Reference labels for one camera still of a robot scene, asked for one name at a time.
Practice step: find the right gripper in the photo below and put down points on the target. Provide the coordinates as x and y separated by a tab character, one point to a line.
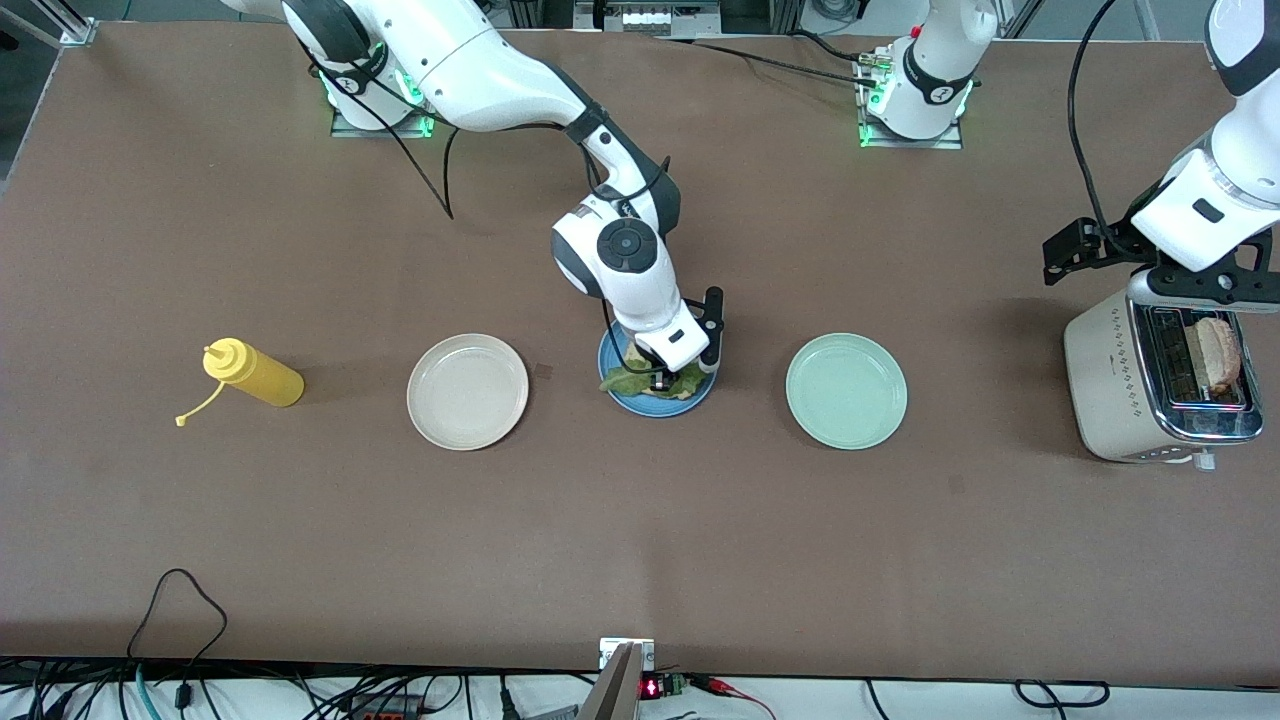
660	378

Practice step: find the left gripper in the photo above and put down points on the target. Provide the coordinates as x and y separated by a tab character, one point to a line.
1098	243

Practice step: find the green lettuce leaf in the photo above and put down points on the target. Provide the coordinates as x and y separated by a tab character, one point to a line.
625	380

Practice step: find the yellow mustard squeeze bottle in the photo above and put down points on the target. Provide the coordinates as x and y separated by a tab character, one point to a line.
260	378

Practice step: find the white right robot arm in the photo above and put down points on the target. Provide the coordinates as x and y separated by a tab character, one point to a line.
500	75

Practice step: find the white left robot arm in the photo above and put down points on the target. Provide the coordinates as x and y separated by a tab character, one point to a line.
935	70

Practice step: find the blue round plate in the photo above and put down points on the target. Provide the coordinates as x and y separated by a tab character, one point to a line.
660	409

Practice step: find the beige round plate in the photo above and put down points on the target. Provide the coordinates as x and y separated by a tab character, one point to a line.
467	392

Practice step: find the light green round plate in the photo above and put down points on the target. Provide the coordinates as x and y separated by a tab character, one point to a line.
846	392

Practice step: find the cream chrome toaster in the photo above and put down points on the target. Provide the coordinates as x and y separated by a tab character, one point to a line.
1110	390

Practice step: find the circuit board with red display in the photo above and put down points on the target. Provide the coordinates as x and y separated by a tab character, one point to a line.
655	687

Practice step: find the red clip lead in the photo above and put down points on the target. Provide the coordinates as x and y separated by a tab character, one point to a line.
715	685

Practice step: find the metal control box with lights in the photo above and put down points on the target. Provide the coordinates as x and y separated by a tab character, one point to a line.
650	18

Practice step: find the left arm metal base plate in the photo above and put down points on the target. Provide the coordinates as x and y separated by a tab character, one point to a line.
910	144

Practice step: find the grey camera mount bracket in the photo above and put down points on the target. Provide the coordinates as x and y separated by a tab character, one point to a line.
620	690

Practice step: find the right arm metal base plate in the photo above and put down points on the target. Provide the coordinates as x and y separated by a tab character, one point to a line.
380	133

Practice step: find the aluminium frame extrusion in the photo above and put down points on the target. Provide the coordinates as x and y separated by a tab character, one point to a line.
70	35

